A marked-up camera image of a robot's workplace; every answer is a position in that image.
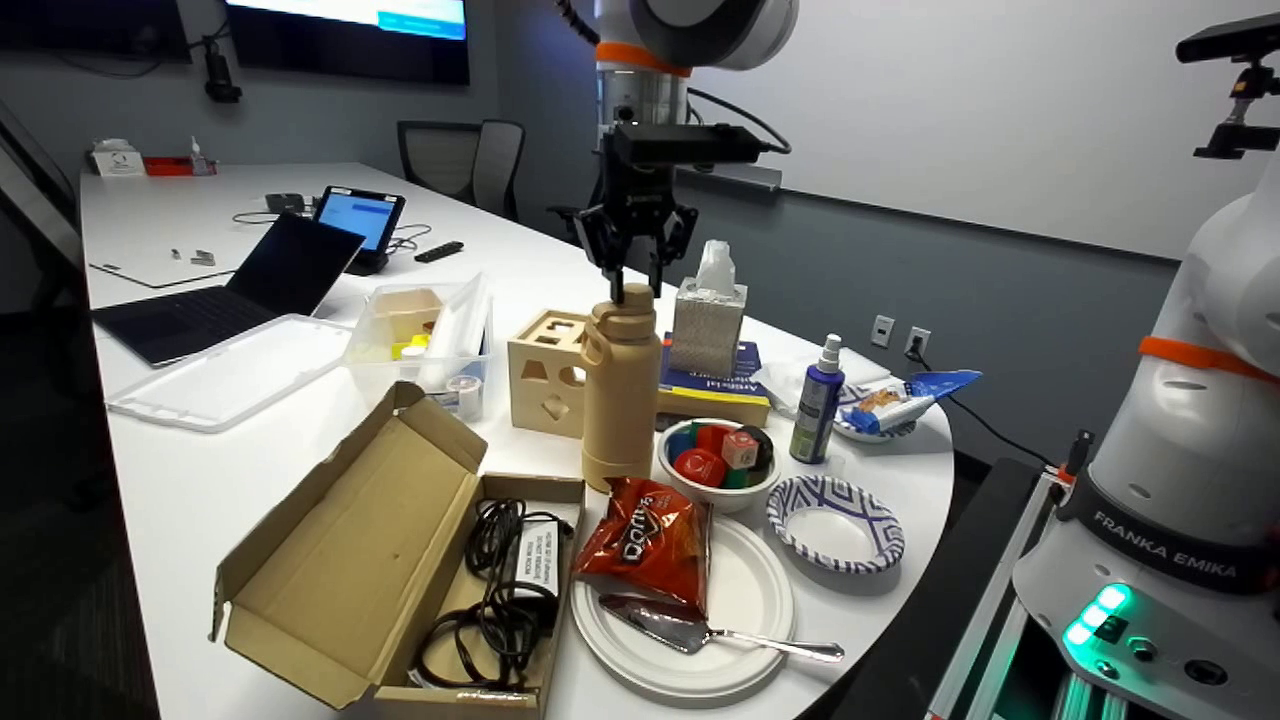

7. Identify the blue patterned paper plate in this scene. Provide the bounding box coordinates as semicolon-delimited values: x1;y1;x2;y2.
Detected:
764;476;903;574

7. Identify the wooden shape sorter cube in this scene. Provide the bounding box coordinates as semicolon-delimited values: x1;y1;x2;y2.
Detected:
509;311;587;436

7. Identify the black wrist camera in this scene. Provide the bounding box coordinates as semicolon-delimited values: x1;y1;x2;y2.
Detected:
617;124;764;162

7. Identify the clear plastic lid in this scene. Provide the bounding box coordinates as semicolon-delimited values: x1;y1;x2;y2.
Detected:
107;314;350;433

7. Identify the tablet on stand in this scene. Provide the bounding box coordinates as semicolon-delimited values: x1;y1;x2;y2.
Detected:
318;185;404;276

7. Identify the tan bottle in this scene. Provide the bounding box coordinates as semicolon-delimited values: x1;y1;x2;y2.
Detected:
580;282;659;487

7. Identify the metal spatula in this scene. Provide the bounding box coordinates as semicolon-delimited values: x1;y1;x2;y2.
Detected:
597;597;846;658

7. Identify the wall television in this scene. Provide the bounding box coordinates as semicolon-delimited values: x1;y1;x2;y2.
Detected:
224;0;469;88

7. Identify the blue spray bottle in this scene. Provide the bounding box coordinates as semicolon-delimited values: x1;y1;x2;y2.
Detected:
789;330;846;462

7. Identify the white bowl with coloured blocks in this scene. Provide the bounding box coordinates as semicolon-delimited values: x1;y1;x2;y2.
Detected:
657;414;775;511

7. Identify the open cardboard box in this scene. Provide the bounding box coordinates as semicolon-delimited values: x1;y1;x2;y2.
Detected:
211;382;584;720

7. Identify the black remote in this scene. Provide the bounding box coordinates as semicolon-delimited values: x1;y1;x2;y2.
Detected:
411;241;464;262

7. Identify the grey office chair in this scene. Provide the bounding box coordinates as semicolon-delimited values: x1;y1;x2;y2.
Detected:
474;121;525;216

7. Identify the clear plastic container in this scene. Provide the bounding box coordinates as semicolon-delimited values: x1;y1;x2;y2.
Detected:
346;276;491;418

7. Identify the grey tissue box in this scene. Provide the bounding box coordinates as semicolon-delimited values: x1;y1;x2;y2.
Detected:
674;241;748;377

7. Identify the red chip bag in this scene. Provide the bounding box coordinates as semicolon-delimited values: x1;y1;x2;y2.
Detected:
578;478;710;616

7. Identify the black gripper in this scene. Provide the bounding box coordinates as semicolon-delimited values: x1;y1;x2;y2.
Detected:
572;156;702;302

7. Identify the black laptop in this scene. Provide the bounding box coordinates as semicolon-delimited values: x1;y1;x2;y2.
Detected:
91;216;359;365

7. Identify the white plate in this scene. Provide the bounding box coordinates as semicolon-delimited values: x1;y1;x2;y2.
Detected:
572;518;797;702

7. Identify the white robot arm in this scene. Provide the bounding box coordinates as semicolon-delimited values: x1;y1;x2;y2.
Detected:
568;0;1280;720

